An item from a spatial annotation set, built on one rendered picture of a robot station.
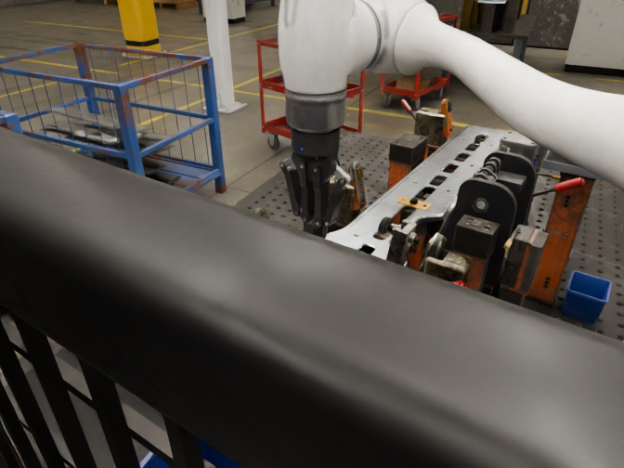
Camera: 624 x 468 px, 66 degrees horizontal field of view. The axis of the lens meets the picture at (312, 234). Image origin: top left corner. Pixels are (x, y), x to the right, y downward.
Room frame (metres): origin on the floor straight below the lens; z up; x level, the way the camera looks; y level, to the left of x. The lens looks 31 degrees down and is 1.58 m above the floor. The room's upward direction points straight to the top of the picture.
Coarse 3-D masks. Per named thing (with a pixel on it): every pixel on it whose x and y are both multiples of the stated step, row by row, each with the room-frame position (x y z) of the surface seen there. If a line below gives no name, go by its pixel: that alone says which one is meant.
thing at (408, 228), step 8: (384, 224) 0.63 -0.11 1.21; (408, 224) 0.63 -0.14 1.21; (384, 232) 0.63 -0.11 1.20; (392, 232) 0.62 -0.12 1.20; (400, 232) 0.61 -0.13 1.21; (408, 232) 0.61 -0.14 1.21; (392, 240) 0.61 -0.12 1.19; (400, 240) 0.61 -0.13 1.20; (408, 240) 0.61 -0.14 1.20; (416, 240) 0.61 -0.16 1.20; (392, 248) 0.61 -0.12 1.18; (400, 248) 0.60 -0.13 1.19; (408, 248) 0.63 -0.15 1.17; (392, 256) 0.61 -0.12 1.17; (400, 256) 0.60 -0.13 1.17; (400, 264) 0.62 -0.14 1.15
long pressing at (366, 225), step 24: (456, 144) 1.52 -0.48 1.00; (480, 144) 1.52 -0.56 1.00; (432, 168) 1.32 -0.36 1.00; (408, 192) 1.16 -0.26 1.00; (456, 192) 1.16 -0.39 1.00; (360, 216) 1.04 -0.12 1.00; (384, 216) 1.03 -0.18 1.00; (432, 216) 1.03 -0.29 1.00; (336, 240) 0.92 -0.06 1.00; (360, 240) 0.92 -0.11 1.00; (384, 240) 0.92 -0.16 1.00; (408, 264) 0.83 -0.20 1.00
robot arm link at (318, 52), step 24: (288, 0) 0.69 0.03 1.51; (312, 0) 0.67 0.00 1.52; (336, 0) 0.67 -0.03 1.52; (360, 0) 0.76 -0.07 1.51; (288, 24) 0.68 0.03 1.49; (312, 24) 0.66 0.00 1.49; (336, 24) 0.67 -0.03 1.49; (360, 24) 0.70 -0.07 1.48; (288, 48) 0.68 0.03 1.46; (312, 48) 0.66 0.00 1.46; (336, 48) 0.67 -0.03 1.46; (360, 48) 0.70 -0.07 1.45; (288, 72) 0.68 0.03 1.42; (312, 72) 0.66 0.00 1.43; (336, 72) 0.67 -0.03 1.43
